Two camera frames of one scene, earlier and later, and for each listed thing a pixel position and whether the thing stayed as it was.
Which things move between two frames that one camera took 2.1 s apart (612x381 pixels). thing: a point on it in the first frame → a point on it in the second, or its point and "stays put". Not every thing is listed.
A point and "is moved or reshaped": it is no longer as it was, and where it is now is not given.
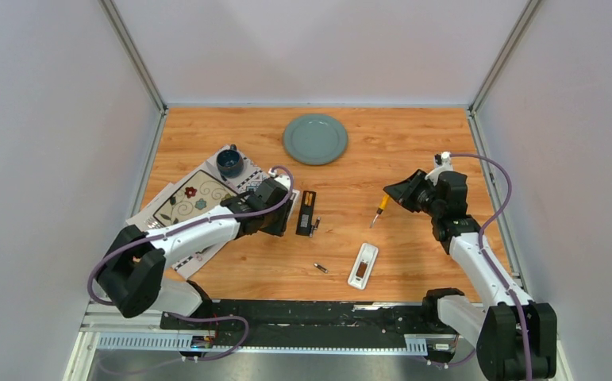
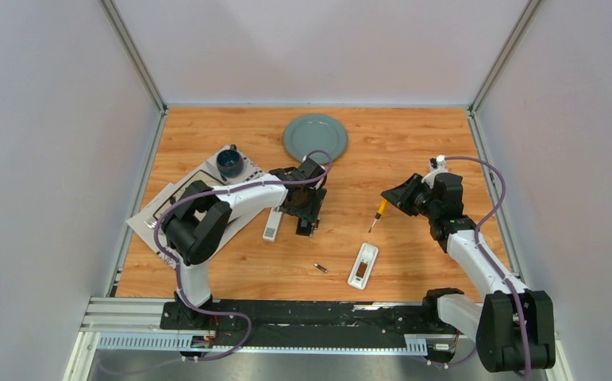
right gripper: [402, 191] stays put
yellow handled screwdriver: [382, 207] stays put
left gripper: [279, 228] → [311, 212]
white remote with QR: [294, 198] is moved or reshaped
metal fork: [153, 224] stays put
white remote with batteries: [363, 267] stays put
